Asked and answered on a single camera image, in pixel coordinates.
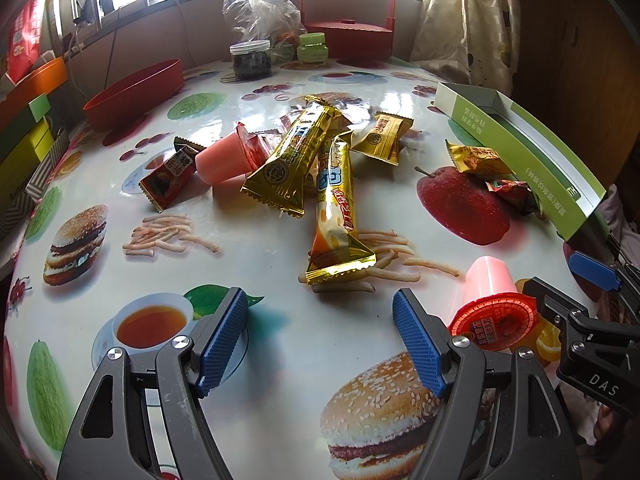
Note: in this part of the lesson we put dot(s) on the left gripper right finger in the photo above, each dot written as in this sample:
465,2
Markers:
529,437

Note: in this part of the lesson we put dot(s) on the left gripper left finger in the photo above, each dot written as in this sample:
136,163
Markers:
110,436

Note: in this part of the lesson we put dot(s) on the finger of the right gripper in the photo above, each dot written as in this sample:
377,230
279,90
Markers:
621,277
565,309

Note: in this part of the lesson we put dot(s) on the pink jelly cup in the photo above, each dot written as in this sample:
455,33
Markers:
238,153
492,313

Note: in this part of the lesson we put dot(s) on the small red snack packet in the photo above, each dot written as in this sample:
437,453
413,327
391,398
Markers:
517,194

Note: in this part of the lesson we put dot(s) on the small gold peanut candy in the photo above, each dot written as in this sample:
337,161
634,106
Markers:
477,161

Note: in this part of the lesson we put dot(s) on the dark red snack packet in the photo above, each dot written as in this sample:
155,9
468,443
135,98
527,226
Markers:
164,183

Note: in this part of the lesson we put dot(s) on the long gold bar front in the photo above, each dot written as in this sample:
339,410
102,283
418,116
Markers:
336,250

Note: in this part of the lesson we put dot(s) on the long gold bar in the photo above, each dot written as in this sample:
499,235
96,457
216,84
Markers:
336,250
279,183

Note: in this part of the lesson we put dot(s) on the gold peanut candy pack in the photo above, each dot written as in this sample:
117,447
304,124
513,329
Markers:
380,140

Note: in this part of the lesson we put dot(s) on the long gold bar back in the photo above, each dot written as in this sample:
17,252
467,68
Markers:
279,183

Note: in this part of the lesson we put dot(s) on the green white cardboard tray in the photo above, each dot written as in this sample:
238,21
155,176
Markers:
568,191

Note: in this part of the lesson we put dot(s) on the beige patterned curtain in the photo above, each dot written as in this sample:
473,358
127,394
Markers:
469,41

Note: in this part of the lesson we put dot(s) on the stacked colourful boxes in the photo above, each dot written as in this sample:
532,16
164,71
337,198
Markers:
29,148

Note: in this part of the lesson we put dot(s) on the red oval bowl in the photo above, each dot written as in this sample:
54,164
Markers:
132,96

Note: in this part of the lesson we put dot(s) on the green jar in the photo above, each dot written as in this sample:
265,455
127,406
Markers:
312,48

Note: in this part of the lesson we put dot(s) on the dark glass jar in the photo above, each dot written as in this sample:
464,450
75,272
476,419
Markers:
251,59

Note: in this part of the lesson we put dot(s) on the red snack bag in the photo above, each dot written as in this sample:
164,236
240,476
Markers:
25,40

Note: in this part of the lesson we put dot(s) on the clear plastic bag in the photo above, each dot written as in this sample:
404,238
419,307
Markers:
277,21

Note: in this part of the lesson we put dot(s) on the red basket with handle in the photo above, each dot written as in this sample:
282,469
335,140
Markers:
354,40

